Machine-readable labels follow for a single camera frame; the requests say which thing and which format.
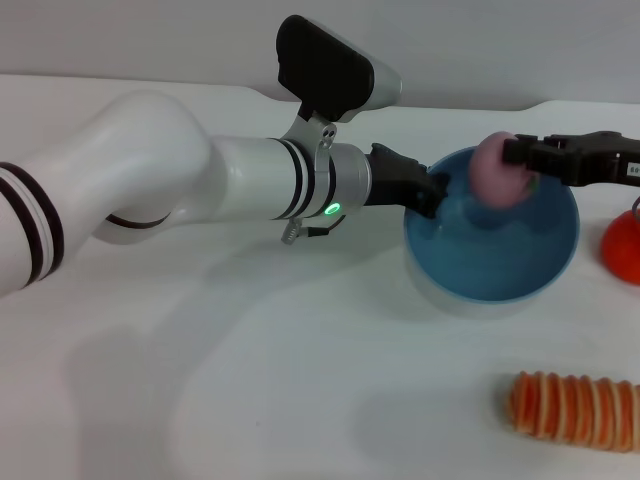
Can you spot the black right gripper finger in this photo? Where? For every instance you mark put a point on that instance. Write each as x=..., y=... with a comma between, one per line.
x=531, y=138
x=520, y=151

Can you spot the orange striped toy shrimp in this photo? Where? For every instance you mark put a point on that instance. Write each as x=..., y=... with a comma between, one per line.
x=570, y=412

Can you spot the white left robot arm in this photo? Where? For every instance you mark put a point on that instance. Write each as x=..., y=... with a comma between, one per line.
x=150, y=165

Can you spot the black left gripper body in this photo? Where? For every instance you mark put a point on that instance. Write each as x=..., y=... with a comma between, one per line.
x=395, y=180

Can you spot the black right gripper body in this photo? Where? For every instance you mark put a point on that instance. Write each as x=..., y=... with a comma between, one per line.
x=580, y=160

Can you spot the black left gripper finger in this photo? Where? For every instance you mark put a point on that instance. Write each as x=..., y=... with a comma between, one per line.
x=438, y=182
x=429, y=205

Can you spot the black silver wrist camera box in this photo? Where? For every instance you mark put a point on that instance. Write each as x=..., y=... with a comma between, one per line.
x=325, y=70

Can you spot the red toy tomato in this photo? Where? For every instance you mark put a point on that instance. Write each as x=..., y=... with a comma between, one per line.
x=625, y=250

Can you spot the blue bowl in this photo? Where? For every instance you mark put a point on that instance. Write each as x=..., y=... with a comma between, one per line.
x=490, y=255

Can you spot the pink toy peach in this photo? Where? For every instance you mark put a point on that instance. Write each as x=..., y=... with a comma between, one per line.
x=490, y=170

